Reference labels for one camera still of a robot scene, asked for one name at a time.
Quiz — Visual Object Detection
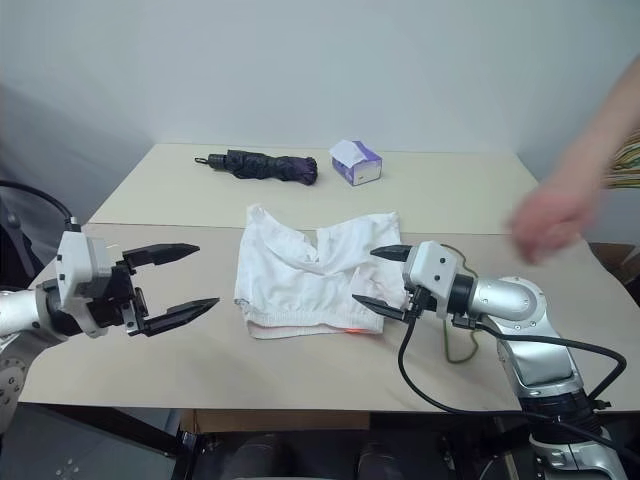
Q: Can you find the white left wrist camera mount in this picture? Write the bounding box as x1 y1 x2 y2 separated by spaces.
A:
55 230 114 314

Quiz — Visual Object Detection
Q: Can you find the person's bare hand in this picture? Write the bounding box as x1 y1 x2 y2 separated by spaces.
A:
507 187 600 265

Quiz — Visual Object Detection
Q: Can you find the grey metal plate with screws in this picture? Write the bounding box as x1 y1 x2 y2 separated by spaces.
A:
14 404 184 480

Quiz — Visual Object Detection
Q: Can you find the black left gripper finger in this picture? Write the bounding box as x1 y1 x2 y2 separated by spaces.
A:
129 297 221 337
121 243 201 271

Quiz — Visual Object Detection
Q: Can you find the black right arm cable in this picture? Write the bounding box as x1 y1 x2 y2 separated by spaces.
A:
398 294 629 416

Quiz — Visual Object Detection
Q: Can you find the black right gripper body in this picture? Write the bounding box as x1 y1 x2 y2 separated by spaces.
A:
402 284 427 324

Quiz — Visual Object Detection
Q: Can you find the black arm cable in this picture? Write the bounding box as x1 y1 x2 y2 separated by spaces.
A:
398 294 629 416
0 180 82 234

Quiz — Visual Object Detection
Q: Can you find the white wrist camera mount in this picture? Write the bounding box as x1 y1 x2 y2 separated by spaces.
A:
402 240 474 321
55 230 114 314

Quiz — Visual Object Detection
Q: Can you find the white garment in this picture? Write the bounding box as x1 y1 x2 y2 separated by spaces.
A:
233 203 407 341

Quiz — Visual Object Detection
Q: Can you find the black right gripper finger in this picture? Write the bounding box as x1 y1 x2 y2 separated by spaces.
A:
369 243 413 262
351 293 408 322

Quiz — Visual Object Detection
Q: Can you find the folded black purple umbrella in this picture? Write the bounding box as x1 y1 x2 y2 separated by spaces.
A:
194 148 320 187

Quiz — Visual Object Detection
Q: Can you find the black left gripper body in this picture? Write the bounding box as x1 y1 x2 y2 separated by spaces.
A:
82 262 151 339

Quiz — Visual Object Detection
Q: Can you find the olive green wire hanger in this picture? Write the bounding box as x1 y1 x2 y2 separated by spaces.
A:
439 243 481 364

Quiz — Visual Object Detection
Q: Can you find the purple white tissue box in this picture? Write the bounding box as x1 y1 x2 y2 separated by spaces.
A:
328 139 385 188

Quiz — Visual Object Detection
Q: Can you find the bundle of coloured wire hangers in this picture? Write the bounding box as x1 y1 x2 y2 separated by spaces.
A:
607 132 640 190

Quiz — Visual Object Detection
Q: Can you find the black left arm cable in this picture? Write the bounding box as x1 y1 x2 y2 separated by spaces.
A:
0 180 82 234

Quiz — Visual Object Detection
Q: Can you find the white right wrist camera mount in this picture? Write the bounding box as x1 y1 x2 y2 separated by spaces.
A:
402 240 474 321

